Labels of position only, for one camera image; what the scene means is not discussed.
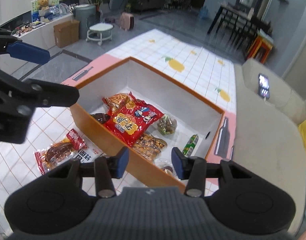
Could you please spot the white tv console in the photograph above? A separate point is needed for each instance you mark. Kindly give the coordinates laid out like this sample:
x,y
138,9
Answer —
x,y
42,37

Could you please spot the black smartphone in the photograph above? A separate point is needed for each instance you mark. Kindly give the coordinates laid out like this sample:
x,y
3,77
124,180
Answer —
x,y
263,87

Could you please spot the orange red chips bag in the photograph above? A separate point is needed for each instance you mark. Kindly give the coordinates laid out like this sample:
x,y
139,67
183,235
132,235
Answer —
x,y
117,101

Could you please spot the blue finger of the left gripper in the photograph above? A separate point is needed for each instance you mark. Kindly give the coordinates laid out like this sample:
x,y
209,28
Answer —
x,y
43,96
27,52

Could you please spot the white gluten snack pack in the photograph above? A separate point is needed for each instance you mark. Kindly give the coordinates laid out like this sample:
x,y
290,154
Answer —
x,y
87,155

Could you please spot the small clear date walnut pack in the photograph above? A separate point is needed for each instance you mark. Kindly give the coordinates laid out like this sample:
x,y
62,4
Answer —
x,y
166,166

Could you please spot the clear bag green nuts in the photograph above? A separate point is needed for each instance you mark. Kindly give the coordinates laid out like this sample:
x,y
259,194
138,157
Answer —
x,y
167,125

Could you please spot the orange cardboard box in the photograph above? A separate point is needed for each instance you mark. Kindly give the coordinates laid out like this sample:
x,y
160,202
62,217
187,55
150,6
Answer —
x,y
194,114

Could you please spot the beige sofa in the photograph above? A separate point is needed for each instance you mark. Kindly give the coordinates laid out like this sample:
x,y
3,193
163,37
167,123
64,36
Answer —
x,y
267,138

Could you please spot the dark dining table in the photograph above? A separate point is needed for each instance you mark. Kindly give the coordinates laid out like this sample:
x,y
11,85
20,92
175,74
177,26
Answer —
x,y
243,29

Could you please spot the orange stools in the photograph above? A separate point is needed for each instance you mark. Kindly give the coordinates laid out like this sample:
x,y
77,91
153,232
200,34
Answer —
x,y
260,47

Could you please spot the teddy bear toy box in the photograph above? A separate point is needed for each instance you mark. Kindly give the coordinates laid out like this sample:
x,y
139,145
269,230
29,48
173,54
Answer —
x,y
41,7

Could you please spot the green sausage snack pack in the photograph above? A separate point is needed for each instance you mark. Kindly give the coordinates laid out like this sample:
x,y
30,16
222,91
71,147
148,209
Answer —
x,y
190,145

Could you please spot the white round rolling stool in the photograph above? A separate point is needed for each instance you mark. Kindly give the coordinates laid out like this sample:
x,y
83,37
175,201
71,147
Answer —
x,y
99,33

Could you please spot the blue water jug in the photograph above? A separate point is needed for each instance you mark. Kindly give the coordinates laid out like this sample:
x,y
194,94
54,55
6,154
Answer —
x,y
203,13

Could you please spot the pink space heater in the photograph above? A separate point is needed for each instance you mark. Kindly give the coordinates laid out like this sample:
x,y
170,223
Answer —
x,y
126,21

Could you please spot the red brown meat snack pack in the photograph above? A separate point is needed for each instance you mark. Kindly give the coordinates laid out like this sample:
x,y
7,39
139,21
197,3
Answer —
x,y
60,151

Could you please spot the red cartoon snack bag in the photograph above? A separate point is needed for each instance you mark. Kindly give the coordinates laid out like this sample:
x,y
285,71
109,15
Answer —
x,y
132,120

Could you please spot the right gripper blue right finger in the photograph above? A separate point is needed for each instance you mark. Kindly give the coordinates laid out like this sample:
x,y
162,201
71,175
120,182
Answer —
x,y
195,170

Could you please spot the clear pack orange braised snack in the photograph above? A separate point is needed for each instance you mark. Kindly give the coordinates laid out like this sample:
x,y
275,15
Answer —
x,y
149,146

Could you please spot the grey green trash bin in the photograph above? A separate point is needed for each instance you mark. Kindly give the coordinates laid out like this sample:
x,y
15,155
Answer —
x,y
84,13

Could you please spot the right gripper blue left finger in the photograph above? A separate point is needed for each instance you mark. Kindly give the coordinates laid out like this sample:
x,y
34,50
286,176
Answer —
x,y
104,169

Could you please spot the brown cardboard carton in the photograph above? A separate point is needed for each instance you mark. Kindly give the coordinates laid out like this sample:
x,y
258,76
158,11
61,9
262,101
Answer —
x,y
66,33

